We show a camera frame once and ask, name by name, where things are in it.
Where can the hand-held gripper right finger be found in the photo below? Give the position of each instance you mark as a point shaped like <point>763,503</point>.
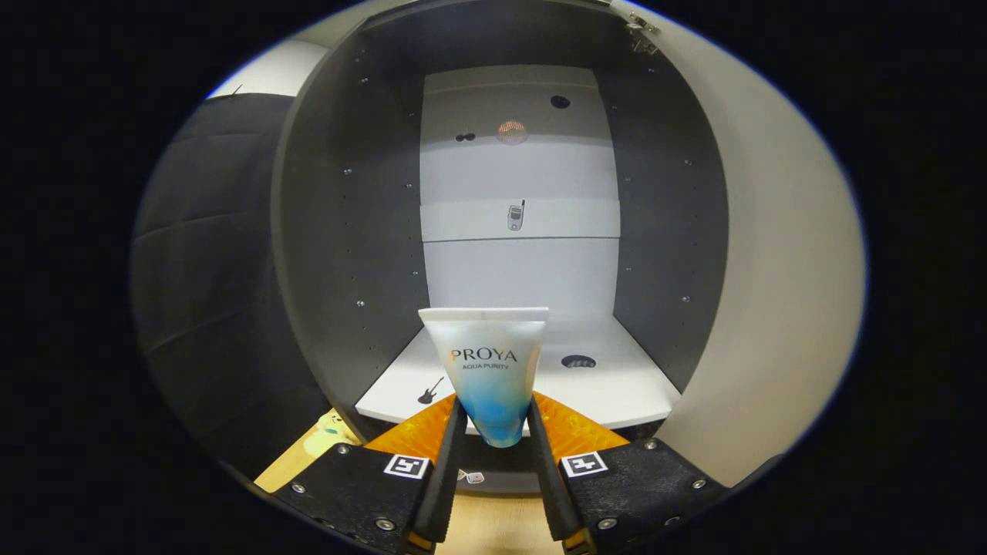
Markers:
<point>547,478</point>

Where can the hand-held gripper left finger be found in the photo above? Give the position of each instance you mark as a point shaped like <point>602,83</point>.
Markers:
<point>447,478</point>

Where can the white blue cosmetic tube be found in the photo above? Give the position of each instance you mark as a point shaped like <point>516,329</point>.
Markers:
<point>486,370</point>

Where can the beige cabinet door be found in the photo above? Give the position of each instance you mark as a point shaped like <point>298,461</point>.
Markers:
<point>771,270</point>

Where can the yellow soft toy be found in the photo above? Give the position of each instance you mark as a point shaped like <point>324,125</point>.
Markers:
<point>331,435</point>

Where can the dark grey cabinet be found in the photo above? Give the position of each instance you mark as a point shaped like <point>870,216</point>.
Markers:
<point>347,231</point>

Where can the metal door hinge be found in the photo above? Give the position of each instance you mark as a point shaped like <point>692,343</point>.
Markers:
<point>641,27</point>

